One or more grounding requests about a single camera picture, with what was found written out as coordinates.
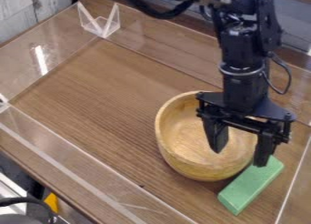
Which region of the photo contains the green rectangular block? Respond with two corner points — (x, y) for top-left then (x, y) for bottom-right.
(217, 157), (284, 216)

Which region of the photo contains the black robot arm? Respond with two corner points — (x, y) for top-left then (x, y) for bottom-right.
(128, 0), (295, 167)

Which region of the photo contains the black cable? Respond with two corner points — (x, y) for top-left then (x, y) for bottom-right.
(0, 197), (58, 224)

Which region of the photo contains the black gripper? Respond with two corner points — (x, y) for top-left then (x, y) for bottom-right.
(196, 53), (295, 168)

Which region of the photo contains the clear acrylic tray wall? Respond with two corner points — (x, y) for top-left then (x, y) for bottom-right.
(0, 94), (197, 224)

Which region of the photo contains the brown wooden bowl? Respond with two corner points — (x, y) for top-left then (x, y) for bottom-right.
(154, 91), (256, 181)

